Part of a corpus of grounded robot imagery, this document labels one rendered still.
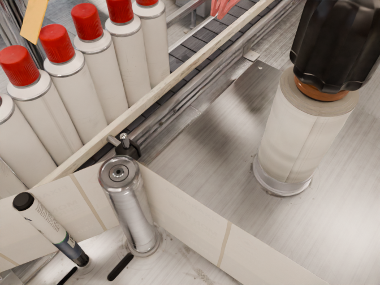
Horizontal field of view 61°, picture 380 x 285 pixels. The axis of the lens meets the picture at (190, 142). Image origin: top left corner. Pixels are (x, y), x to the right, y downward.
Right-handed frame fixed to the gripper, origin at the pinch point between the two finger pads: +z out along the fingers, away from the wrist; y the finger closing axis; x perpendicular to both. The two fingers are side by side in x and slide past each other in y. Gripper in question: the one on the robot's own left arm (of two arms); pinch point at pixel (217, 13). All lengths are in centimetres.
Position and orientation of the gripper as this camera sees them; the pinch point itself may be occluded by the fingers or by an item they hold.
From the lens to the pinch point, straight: 70.2
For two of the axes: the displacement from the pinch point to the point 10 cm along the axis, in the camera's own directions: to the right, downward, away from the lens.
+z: -4.0, 8.5, 3.5
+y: 7.7, 5.2, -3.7
